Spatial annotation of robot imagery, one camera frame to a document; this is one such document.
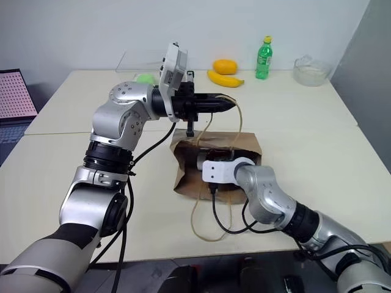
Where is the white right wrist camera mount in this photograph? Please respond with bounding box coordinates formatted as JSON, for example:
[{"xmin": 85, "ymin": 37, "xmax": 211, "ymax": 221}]
[{"xmin": 202, "ymin": 156, "xmax": 256, "ymax": 186}]

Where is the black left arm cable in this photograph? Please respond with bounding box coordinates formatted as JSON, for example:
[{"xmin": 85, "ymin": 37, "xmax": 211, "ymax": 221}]
[{"xmin": 91, "ymin": 121, "xmax": 178, "ymax": 293}]

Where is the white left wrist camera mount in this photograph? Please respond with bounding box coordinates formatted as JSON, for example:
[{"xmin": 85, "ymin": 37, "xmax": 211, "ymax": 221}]
[{"xmin": 158, "ymin": 40, "xmax": 189, "ymax": 123}]

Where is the green mesh sponge ball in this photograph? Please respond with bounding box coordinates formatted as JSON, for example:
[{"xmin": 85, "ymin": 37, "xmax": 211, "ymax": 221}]
[{"xmin": 136, "ymin": 73, "xmax": 158, "ymax": 85}]

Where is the grey metal cup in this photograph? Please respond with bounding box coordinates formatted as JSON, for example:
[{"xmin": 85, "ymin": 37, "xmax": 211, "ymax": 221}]
[{"xmin": 195, "ymin": 151, "xmax": 210, "ymax": 172}]

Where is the brown paper bag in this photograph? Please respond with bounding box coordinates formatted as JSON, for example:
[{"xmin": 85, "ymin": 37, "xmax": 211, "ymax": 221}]
[{"xmin": 169, "ymin": 96, "xmax": 264, "ymax": 244}]

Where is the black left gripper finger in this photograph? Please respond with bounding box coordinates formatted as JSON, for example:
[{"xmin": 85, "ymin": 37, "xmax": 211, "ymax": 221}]
[
  {"xmin": 196, "ymin": 103, "xmax": 238, "ymax": 114},
  {"xmin": 196, "ymin": 92, "xmax": 238, "ymax": 106}
]

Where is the yellow banana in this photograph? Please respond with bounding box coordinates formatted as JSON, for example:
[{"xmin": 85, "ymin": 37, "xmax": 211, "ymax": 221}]
[{"xmin": 206, "ymin": 70, "xmax": 246, "ymax": 89}]

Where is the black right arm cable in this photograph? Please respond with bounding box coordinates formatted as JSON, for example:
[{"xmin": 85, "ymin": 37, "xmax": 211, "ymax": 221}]
[{"xmin": 208, "ymin": 182, "xmax": 277, "ymax": 236}]

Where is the orange mango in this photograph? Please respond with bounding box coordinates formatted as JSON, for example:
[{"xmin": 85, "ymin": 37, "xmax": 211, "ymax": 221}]
[{"xmin": 213, "ymin": 59, "xmax": 238, "ymax": 76}]

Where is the clear plastic bowl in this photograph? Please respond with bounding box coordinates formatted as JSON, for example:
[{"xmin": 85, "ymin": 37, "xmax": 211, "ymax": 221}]
[{"xmin": 293, "ymin": 55, "xmax": 332, "ymax": 88}]

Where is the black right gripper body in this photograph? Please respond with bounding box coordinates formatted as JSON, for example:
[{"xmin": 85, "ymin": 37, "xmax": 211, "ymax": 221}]
[{"xmin": 207, "ymin": 149, "xmax": 236, "ymax": 163}]

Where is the clear plastic box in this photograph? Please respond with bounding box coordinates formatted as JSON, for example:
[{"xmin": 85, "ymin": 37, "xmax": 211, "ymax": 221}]
[{"xmin": 115, "ymin": 49, "xmax": 172, "ymax": 74}]

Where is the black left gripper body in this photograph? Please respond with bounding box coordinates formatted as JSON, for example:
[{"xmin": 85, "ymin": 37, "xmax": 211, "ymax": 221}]
[{"xmin": 170, "ymin": 70, "xmax": 200, "ymax": 137}]

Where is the green plastic soda bottle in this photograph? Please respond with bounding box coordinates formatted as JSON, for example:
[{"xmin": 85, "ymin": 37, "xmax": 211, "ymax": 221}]
[{"xmin": 255, "ymin": 35, "xmax": 274, "ymax": 81}]

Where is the pink perforated board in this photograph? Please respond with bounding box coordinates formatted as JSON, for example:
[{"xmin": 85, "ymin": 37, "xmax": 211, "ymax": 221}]
[{"xmin": 0, "ymin": 69, "xmax": 39, "ymax": 120}]

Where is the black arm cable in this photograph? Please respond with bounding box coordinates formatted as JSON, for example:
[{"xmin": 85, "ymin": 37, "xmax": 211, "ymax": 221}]
[
  {"xmin": 91, "ymin": 121, "xmax": 178, "ymax": 293},
  {"xmin": 208, "ymin": 182, "xmax": 277, "ymax": 236}
]

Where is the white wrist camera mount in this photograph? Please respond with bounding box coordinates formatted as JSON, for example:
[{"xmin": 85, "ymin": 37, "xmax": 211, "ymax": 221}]
[
  {"xmin": 202, "ymin": 156, "xmax": 256, "ymax": 186},
  {"xmin": 158, "ymin": 40, "xmax": 189, "ymax": 123}
]

